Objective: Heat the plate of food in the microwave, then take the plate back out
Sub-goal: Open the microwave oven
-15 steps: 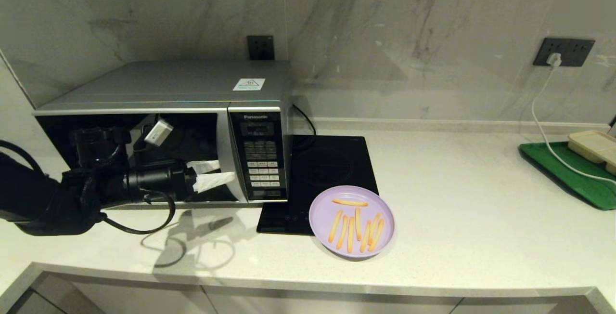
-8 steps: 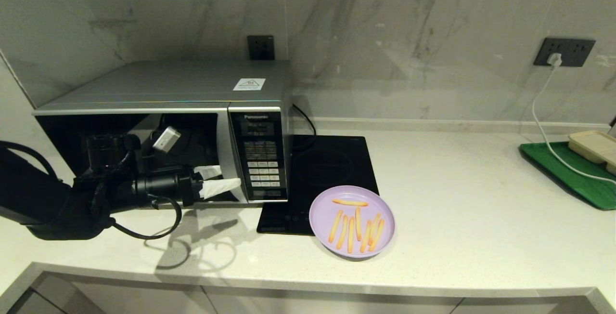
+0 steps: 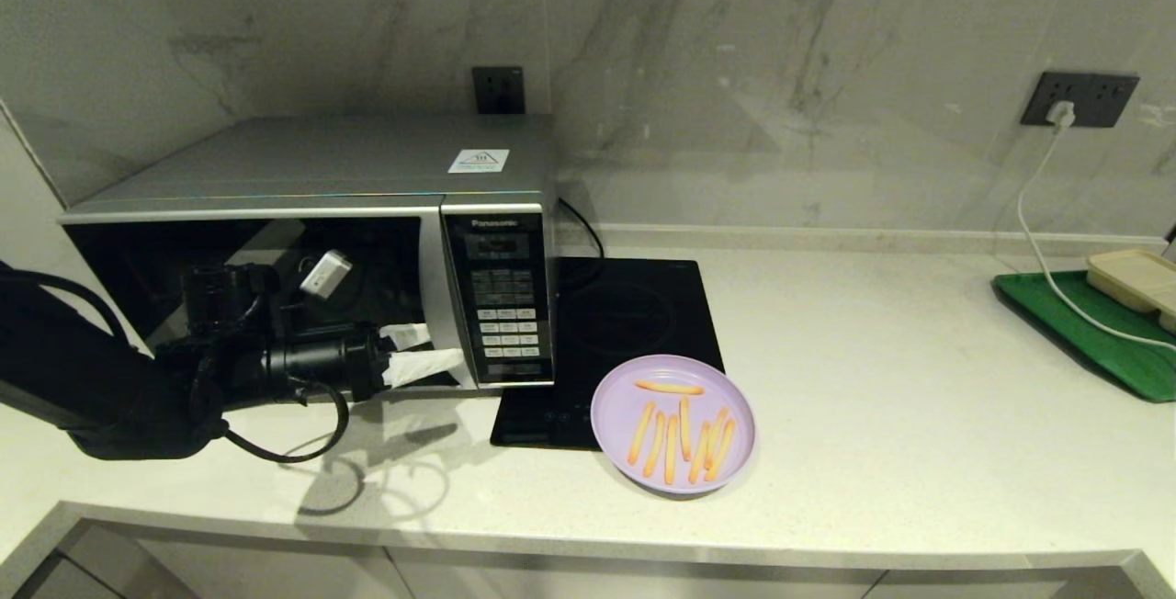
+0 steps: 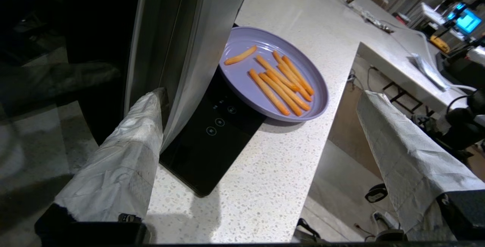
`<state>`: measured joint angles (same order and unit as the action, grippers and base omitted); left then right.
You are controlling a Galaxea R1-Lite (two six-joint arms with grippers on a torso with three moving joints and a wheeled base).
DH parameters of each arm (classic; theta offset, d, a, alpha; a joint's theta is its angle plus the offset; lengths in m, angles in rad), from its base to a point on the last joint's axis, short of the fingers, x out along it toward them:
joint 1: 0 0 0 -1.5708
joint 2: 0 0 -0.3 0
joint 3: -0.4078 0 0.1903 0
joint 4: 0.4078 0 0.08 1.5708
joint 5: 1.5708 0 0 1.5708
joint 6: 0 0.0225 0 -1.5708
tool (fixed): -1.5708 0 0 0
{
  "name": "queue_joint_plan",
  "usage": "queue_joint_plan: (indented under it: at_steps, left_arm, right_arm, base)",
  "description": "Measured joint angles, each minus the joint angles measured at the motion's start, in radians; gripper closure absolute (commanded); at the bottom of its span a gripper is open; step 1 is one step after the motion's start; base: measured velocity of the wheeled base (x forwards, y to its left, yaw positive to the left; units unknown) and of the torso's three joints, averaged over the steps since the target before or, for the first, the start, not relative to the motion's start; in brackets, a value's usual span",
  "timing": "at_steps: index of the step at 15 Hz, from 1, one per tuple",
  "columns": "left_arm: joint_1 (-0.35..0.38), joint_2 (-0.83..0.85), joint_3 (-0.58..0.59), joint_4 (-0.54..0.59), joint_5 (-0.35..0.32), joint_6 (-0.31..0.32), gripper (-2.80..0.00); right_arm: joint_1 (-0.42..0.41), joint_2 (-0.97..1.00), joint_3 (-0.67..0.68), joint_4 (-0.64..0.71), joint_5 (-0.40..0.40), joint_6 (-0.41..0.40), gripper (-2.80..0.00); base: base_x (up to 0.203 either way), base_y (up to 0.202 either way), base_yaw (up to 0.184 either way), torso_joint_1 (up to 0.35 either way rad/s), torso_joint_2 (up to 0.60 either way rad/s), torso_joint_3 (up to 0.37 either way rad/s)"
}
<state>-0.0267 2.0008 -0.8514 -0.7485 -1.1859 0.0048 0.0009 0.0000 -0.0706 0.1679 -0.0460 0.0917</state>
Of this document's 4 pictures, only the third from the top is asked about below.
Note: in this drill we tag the wide black wall socket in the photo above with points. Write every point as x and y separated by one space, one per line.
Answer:
1102 98

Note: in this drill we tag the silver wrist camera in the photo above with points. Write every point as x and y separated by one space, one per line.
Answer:
326 273

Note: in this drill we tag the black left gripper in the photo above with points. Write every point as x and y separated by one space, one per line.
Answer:
326 365

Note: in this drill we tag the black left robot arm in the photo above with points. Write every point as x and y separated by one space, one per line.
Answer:
92 378

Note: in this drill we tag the black glass microwave door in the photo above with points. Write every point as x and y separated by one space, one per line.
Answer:
119 259

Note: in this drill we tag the silver Panasonic microwave oven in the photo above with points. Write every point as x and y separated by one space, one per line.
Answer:
322 158

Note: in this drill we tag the white power plug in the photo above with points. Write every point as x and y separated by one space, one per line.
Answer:
1061 114

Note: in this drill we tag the beige lunch box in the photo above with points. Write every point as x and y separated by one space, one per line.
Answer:
1135 277

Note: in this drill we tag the green plastic tray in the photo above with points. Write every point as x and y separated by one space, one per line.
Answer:
1102 351

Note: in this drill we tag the white warning sticker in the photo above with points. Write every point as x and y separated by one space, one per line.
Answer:
478 161

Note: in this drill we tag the black induction cooktop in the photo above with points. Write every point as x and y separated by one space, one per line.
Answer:
643 305

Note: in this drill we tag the purple plastic plate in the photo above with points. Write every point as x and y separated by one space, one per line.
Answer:
726 378

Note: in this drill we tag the small black wall socket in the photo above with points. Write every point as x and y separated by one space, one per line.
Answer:
499 90

